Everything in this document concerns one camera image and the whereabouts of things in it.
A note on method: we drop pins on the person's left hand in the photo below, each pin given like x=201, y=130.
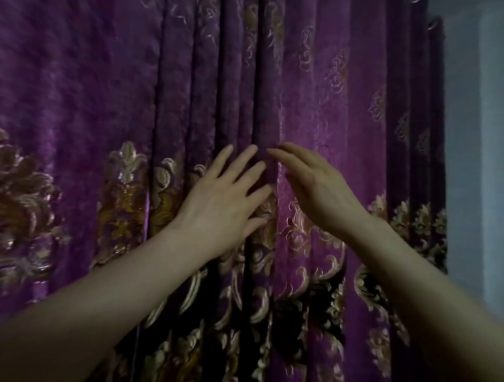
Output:
x=220, y=204

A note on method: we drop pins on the person's right hand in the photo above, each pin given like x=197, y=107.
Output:
x=323, y=196

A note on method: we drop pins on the purple gold embroidered curtain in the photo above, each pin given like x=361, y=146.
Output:
x=78, y=98
x=354, y=118

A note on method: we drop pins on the person's left forearm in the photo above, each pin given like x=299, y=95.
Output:
x=98, y=307

